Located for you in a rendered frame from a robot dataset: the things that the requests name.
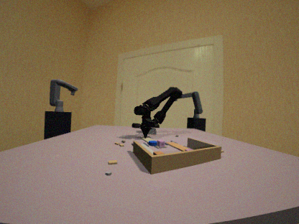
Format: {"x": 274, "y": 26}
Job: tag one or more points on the brown wooden open-top box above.
{"x": 175, "y": 152}

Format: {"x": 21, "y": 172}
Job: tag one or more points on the blue cylinder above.
{"x": 152, "y": 143}

